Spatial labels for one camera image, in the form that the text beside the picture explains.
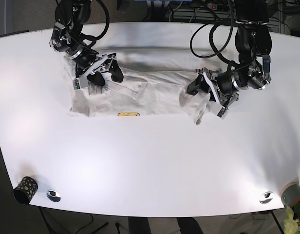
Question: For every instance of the silver table grommet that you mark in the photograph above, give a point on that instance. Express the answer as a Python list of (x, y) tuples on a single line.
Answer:
[(266, 197), (53, 196)]

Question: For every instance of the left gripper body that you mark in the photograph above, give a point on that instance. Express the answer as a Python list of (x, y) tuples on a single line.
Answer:
[(218, 84)]

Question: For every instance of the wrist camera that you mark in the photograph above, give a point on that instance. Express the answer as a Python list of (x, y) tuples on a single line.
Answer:
[(218, 110), (80, 83)]

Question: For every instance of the grey plant pot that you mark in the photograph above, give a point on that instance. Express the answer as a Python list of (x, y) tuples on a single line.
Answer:
[(290, 194)]

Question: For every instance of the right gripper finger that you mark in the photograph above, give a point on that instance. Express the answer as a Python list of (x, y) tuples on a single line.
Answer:
[(97, 79), (116, 73)]

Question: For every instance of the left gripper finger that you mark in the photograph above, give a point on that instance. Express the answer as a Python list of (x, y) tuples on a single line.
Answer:
[(198, 85)]

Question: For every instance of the power strip red switch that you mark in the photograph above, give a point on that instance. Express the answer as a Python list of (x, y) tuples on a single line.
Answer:
[(218, 7)]

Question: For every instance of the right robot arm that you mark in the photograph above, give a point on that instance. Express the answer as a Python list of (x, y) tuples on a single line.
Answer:
[(67, 37)]

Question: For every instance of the black gold-spotted cup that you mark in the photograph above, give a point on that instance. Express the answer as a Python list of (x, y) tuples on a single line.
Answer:
[(25, 190)]

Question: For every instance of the white printed T-shirt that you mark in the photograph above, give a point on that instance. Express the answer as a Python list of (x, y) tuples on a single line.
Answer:
[(155, 83)]

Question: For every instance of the green potted plant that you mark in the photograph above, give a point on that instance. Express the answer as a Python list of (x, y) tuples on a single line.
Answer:
[(292, 223)]

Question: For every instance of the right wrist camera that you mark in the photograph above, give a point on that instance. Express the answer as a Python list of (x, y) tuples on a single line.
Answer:
[(80, 83)]

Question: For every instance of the right silver table grommet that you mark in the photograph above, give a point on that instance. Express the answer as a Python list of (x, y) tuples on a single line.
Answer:
[(266, 197)]

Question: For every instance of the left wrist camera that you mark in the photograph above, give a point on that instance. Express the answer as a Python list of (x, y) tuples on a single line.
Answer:
[(218, 110)]

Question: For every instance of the left silver table grommet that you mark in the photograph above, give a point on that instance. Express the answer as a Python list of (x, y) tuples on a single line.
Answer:
[(53, 196)]

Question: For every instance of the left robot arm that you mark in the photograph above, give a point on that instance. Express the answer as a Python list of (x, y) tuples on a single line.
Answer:
[(253, 43)]

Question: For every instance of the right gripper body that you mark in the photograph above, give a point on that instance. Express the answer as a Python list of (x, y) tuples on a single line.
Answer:
[(85, 59)]

